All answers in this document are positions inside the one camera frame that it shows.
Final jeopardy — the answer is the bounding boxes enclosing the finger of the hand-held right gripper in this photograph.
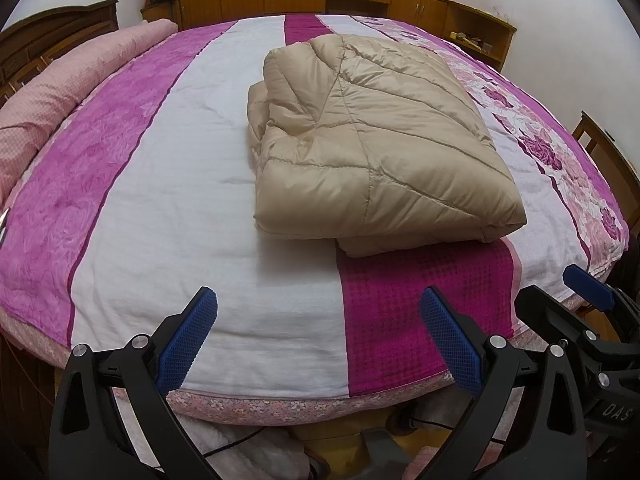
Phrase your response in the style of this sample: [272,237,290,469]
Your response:
[514,284,640,392]
[562,264,640,323]

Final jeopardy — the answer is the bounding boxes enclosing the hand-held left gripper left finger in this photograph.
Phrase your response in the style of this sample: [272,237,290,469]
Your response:
[48,286,219,480]

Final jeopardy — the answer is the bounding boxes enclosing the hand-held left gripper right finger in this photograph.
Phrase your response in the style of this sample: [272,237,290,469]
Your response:
[419,286,601,480]

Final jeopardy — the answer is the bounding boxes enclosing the beige puffer jacket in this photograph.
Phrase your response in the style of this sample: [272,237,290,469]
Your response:
[246,32,528,259]

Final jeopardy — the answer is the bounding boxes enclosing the pink floral mattress cover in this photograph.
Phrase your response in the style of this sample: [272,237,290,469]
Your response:
[0,305,481,426]

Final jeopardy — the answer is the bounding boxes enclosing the pale pink fuzzy cloth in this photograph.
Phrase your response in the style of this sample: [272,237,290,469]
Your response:
[175,410,313,480]

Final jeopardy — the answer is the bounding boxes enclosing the pink and white striped blanket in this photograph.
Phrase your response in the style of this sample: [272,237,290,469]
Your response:
[0,12,631,401]

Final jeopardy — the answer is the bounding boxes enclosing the wooden chair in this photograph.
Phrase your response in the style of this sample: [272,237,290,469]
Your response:
[571,110,640,211]

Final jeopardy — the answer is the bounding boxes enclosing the grey plastic object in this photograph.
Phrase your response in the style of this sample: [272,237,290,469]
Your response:
[360,427,401,480]

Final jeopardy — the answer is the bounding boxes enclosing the pink dotted bolster pillow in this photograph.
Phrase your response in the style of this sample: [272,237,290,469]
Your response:
[0,19,178,201]

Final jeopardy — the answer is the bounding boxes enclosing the dark wooden headboard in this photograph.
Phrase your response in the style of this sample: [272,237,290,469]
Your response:
[0,0,120,106]

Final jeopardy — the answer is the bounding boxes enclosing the black cable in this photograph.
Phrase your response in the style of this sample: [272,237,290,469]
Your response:
[205,427,271,461]

